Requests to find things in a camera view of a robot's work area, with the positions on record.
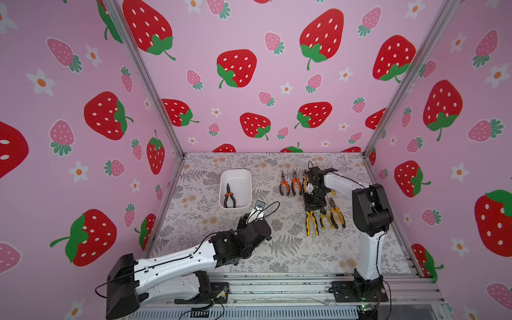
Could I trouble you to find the amber black combination pliers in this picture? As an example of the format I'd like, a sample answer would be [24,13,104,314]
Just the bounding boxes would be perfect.
[329,198,346,229]

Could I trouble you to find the orange black pliers large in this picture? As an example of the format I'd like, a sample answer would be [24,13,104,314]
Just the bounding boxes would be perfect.
[291,171,303,195]

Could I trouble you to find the orange handled pliers small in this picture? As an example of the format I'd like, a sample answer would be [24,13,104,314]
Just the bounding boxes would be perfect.
[279,172,291,196]

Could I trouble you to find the black orange-band small pliers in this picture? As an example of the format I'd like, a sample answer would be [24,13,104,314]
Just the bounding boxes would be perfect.
[223,183,237,209]

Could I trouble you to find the white plastic storage box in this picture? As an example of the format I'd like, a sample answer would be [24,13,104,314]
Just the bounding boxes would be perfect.
[218,169,253,213]

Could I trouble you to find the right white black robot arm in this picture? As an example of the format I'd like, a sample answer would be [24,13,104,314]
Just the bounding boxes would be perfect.
[303,167,393,295]

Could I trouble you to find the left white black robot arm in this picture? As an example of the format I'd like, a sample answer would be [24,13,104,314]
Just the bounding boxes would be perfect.
[105,217,271,319]

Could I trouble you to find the yellow black pliers large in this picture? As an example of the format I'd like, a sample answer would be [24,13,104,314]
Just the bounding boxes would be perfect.
[302,170,309,194]

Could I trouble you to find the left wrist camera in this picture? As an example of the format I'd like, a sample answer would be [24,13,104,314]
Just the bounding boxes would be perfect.
[246,200,265,223]

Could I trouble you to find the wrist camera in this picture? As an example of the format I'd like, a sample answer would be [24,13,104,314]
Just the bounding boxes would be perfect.
[246,200,265,223]
[306,167,326,187]

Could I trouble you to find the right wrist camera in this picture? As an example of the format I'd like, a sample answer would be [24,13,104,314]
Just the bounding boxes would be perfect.
[306,167,326,187]

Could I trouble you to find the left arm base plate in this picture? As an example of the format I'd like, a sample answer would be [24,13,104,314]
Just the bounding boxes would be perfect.
[174,282,229,305]

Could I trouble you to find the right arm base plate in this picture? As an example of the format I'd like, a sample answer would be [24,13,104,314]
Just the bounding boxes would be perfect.
[328,281,389,303]

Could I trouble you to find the aluminium rail frame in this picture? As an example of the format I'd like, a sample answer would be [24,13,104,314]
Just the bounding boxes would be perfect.
[129,273,454,319]

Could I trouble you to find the right aluminium corner post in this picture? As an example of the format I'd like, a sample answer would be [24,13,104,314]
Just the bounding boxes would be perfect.
[363,0,461,160]

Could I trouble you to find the aluminium corner post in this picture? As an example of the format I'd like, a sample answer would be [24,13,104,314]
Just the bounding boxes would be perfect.
[363,0,461,160]
[105,0,185,157]

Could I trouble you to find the left aluminium corner post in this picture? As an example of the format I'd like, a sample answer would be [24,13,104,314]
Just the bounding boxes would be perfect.
[105,0,185,157]

